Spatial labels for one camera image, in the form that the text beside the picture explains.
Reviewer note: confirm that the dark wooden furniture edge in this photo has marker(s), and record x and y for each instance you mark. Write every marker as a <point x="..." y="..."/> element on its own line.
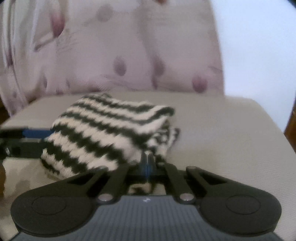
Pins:
<point x="290" y="131"/>

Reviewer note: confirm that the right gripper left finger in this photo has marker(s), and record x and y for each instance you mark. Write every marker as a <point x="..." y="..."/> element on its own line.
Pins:
<point x="66" y="205"/>

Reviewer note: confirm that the black white knitted garment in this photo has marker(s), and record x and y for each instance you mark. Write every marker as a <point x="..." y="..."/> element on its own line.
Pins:
<point x="99" y="130"/>

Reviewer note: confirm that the floral pink curtain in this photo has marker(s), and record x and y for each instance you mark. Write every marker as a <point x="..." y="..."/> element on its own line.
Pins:
<point x="66" y="47"/>

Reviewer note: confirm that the beige textured seat cushion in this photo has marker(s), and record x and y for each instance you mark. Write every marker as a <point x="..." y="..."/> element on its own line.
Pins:
<point x="231" y="137"/>

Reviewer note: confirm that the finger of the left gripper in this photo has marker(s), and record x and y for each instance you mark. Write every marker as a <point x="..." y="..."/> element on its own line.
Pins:
<point x="17" y="133"/>
<point x="22" y="148"/>

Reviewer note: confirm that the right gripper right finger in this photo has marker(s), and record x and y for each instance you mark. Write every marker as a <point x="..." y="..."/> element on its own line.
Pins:
<point x="229" y="206"/>

